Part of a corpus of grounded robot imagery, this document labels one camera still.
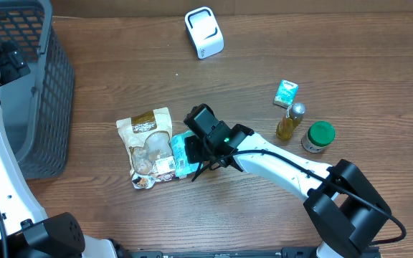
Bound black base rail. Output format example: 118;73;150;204
127;246;382;258

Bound teal large tissue pack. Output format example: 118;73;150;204
171;130;199;178

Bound green lid white jar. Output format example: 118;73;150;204
301;121;336;153

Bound clear brown snack bag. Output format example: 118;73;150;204
116;107;175;181

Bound white barcode scanner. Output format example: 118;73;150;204
184;6;224;59

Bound small Kleenex tissue pack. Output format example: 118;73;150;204
273;80;298;108

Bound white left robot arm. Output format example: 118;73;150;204
0;72;117;257

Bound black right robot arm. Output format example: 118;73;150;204
184;104;391;257

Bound yellow oil bottle silver cap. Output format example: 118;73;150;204
276;102;306;140

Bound white red snack packet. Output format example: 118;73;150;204
131;171;177;189

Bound grey plastic mesh basket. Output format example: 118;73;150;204
0;0;75;180

